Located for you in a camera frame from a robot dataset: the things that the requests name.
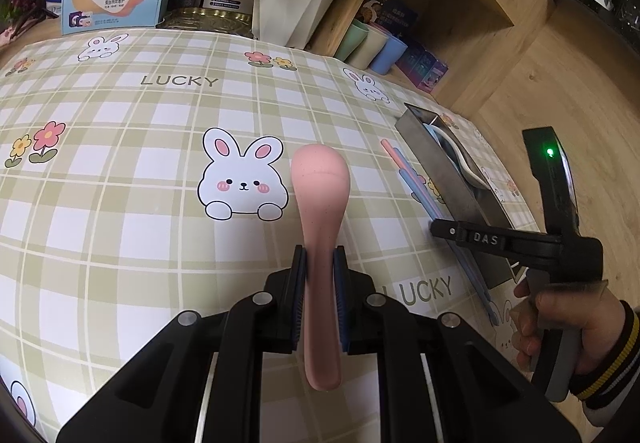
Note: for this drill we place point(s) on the dark box with moon print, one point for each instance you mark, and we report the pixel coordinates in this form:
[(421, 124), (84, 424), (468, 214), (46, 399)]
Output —
[(375, 5)]

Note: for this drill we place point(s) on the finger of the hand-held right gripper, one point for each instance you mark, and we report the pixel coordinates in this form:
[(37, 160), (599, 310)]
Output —
[(480, 239)]

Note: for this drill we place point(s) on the blue chopstick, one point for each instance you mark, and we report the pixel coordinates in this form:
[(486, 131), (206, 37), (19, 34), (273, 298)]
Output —
[(470, 273)]

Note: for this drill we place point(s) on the white spoon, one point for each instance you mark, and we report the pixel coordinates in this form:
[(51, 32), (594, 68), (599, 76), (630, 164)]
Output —
[(462, 158)]

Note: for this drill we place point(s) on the plaid bunny tablecloth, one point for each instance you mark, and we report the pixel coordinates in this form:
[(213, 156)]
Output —
[(125, 223)]

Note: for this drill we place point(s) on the green cup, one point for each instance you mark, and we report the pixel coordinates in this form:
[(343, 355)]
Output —
[(350, 41)]

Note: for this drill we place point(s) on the person's right forearm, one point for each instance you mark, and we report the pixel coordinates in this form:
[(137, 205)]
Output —
[(622, 368)]

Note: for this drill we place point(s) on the pink spoon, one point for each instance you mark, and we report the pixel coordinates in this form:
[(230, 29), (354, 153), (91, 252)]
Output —
[(320, 203)]

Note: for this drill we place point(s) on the metal utensil tray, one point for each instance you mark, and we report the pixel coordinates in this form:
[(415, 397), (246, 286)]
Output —
[(450, 183)]

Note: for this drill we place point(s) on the blue cup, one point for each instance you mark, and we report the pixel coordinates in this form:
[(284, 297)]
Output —
[(390, 55)]

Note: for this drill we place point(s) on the purple box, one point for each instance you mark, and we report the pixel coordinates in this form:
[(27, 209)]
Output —
[(432, 75)]

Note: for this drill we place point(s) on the dark blue box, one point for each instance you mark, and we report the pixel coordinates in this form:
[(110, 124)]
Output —
[(410, 58)]

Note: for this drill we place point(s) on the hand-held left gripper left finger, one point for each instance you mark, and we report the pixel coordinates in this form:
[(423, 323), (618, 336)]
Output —
[(299, 295)]

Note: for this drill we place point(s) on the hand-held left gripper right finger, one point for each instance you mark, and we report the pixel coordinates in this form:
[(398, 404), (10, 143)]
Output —
[(341, 295)]

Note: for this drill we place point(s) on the pink chopstick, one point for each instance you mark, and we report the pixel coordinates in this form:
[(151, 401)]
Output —
[(407, 173)]

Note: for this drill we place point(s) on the beige cup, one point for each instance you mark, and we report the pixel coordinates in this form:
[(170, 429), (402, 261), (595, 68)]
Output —
[(369, 50)]

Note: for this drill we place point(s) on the person's right hand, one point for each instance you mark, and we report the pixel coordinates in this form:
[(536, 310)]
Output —
[(595, 328)]

